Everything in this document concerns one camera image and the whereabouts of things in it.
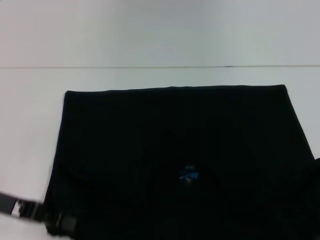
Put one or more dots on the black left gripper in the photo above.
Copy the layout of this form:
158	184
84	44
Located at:
7	202

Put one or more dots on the black shirt with FREE print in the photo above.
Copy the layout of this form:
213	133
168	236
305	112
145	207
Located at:
175	125

